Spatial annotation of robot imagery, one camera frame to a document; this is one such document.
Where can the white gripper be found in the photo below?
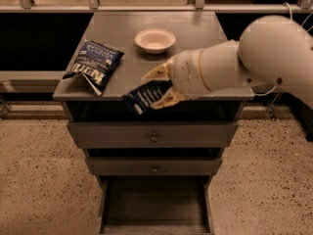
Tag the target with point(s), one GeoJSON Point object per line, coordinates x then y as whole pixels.
{"type": "Point", "coordinates": [186, 72]}

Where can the dark blue rxbar wrapper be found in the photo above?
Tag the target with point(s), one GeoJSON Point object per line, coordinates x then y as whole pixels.
{"type": "Point", "coordinates": [140, 99]}

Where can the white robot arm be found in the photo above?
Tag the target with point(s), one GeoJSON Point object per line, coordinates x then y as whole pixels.
{"type": "Point", "coordinates": [272, 50]}

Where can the grey wooden drawer cabinet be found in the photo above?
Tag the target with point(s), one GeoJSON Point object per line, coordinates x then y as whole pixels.
{"type": "Point", "coordinates": [192, 30]}

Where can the grey top drawer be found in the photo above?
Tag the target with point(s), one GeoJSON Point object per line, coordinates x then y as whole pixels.
{"type": "Point", "coordinates": [101, 135]}

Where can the grey middle drawer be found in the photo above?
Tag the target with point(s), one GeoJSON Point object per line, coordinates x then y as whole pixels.
{"type": "Point", "coordinates": [152, 166]}

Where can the grey open bottom drawer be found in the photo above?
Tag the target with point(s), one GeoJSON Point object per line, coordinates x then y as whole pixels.
{"type": "Point", "coordinates": [155, 205]}

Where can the white paper bowl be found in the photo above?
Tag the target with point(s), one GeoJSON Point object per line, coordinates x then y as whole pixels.
{"type": "Point", "coordinates": [155, 40]}

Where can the blue kettle chips bag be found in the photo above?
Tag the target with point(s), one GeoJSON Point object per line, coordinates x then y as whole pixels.
{"type": "Point", "coordinates": [96, 62]}

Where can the metal stand leg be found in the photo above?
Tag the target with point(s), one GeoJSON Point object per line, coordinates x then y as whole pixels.
{"type": "Point", "coordinates": [273, 104]}

